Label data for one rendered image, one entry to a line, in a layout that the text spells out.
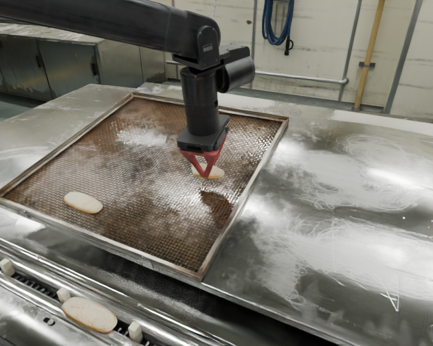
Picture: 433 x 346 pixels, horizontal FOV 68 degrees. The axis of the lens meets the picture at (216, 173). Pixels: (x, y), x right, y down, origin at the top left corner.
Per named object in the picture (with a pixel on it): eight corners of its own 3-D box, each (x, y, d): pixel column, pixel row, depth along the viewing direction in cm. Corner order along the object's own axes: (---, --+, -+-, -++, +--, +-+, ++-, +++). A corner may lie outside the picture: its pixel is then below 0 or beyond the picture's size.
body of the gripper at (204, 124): (229, 123, 61) (228, 87, 56) (212, 155, 53) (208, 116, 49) (198, 119, 63) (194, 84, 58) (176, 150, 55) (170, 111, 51)
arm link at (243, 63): (163, 22, 49) (195, 29, 43) (221, 7, 54) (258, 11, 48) (177, 97, 56) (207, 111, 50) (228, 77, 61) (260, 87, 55)
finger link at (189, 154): (229, 164, 64) (227, 123, 58) (217, 187, 59) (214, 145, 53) (197, 159, 66) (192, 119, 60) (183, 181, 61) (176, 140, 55)
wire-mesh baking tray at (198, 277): (-7, 200, 68) (-11, 195, 67) (133, 95, 102) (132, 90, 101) (201, 283, 50) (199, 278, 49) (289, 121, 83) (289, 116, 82)
